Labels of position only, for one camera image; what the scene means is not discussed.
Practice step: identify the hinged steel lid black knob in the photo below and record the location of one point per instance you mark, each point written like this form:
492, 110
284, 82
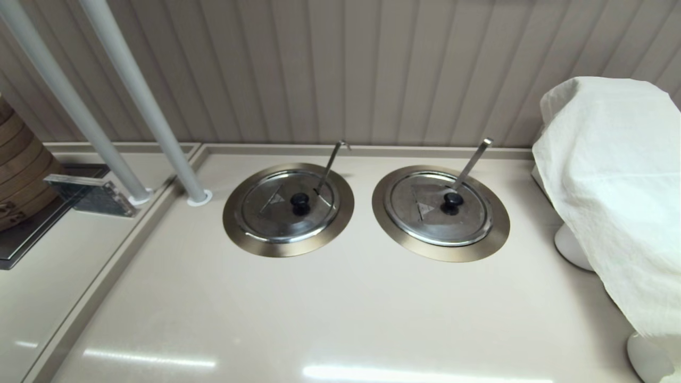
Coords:
425, 226
271, 213

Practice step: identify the grey metal pole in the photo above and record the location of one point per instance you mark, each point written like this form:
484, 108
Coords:
143, 96
64, 90

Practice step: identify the white round appliance foot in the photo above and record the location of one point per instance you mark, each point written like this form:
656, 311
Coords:
569, 250
646, 361

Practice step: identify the white cloth cover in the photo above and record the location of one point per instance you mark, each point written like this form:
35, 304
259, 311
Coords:
612, 186

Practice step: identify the bamboo steamer stack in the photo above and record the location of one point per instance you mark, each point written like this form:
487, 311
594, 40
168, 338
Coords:
21, 170

